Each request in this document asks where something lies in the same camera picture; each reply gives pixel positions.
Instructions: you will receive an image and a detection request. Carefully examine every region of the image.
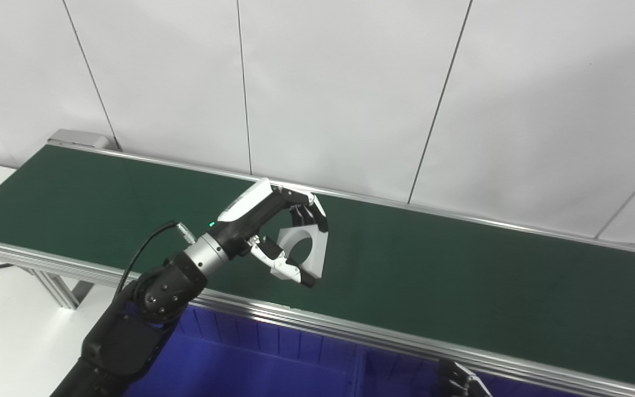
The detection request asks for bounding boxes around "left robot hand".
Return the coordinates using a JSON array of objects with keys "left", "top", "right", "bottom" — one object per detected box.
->
[{"left": 207, "top": 178, "right": 330, "bottom": 289}]

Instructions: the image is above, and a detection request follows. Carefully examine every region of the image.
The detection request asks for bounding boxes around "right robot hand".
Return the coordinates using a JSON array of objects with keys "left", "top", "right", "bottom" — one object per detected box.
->
[{"left": 438, "top": 358, "right": 493, "bottom": 397}]

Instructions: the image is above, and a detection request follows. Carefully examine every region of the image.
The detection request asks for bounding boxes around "white square part with hole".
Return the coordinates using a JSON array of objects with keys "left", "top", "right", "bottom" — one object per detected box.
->
[{"left": 277, "top": 223, "right": 329, "bottom": 280}]

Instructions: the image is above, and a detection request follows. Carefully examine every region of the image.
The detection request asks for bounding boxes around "blue plastic bin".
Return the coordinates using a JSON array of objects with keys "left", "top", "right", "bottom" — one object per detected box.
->
[
  {"left": 123, "top": 305, "right": 365, "bottom": 397},
  {"left": 358, "top": 348, "right": 572, "bottom": 397}
]

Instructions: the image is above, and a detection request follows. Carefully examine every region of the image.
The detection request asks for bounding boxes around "green conveyor belt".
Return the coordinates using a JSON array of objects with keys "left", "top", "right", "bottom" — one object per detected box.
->
[
  {"left": 0, "top": 144, "right": 635, "bottom": 391},
  {"left": 0, "top": 129, "right": 635, "bottom": 397}
]

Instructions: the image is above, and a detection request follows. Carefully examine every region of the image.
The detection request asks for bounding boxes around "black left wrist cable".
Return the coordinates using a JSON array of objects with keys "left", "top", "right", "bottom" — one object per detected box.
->
[{"left": 112, "top": 220, "right": 197, "bottom": 303}]

